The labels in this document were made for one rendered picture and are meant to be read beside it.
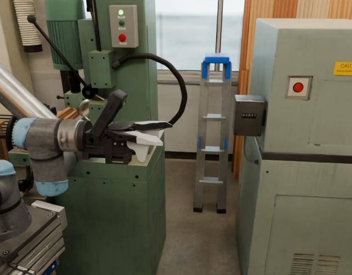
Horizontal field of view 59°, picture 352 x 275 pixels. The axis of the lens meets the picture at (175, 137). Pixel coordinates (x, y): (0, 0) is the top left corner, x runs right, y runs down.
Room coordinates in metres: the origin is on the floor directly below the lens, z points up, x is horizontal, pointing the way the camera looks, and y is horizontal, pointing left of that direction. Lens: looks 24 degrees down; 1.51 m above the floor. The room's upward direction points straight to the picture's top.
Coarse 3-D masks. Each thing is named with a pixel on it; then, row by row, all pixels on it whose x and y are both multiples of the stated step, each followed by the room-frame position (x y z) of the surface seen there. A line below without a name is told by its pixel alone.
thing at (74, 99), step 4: (68, 92) 1.54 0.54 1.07; (80, 92) 1.54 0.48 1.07; (64, 96) 1.52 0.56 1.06; (68, 96) 1.51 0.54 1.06; (72, 96) 1.51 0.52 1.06; (76, 96) 1.51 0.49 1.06; (80, 96) 1.50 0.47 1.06; (68, 100) 1.51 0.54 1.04; (72, 100) 1.51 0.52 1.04; (76, 100) 1.51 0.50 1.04; (80, 100) 1.50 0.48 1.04; (68, 104) 1.51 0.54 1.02; (72, 104) 1.51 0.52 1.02; (76, 104) 1.51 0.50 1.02; (76, 108) 1.54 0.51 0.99
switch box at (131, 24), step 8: (112, 8) 1.33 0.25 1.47; (120, 8) 1.33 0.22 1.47; (128, 8) 1.32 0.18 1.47; (136, 8) 1.37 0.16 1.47; (112, 16) 1.33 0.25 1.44; (128, 16) 1.32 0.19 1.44; (136, 16) 1.36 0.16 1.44; (112, 24) 1.33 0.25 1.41; (128, 24) 1.32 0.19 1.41; (136, 24) 1.36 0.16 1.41; (112, 32) 1.33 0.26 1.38; (120, 32) 1.33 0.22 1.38; (128, 32) 1.32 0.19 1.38; (136, 32) 1.35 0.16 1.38; (112, 40) 1.33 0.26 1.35; (128, 40) 1.32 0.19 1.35; (136, 40) 1.35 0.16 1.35
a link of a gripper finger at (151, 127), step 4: (136, 124) 0.68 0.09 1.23; (140, 124) 0.68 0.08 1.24; (144, 124) 0.68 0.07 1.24; (148, 124) 0.69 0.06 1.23; (152, 124) 0.69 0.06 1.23; (156, 124) 0.69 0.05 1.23; (160, 124) 0.70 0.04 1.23; (164, 124) 0.70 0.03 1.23; (168, 124) 0.71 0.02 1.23; (136, 128) 0.68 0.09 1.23; (140, 128) 0.68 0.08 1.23; (144, 128) 0.68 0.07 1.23; (148, 128) 0.69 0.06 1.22; (152, 128) 0.69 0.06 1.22; (156, 128) 0.69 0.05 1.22; (140, 132) 0.69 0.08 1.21; (144, 132) 0.69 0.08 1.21; (148, 132) 0.70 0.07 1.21; (152, 132) 0.70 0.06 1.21; (156, 132) 0.70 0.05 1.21
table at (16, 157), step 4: (16, 148) 1.24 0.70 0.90; (8, 152) 1.21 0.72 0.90; (12, 152) 1.21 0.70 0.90; (16, 152) 1.20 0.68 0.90; (20, 152) 1.20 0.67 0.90; (24, 152) 1.20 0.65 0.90; (12, 156) 1.20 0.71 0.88; (16, 156) 1.20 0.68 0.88; (20, 156) 1.20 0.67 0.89; (24, 156) 1.20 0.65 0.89; (28, 156) 1.19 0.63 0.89; (12, 160) 1.21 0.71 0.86; (16, 160) 1.20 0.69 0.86; (20, 160) 1.20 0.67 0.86; (24, 160) 1.19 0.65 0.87; (28, 160) 1.19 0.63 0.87; (16, 164) 1.20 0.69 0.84; (20, 164) 1.20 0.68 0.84; (24, 164) 1.20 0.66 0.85; (28, 164) 1.19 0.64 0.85
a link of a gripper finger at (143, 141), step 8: (144, 136) 0.58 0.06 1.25; (152, 136) 0.58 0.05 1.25; (128, 144) 0.60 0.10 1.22; (136, 144) 0.59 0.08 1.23; (144, 144) 0.57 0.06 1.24; (152, 144) 0.57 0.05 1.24; (160, 144) 0.56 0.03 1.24; (136, 152) 0.59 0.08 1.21; (144, 152) 0.57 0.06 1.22; (144, 160) 0.57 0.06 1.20
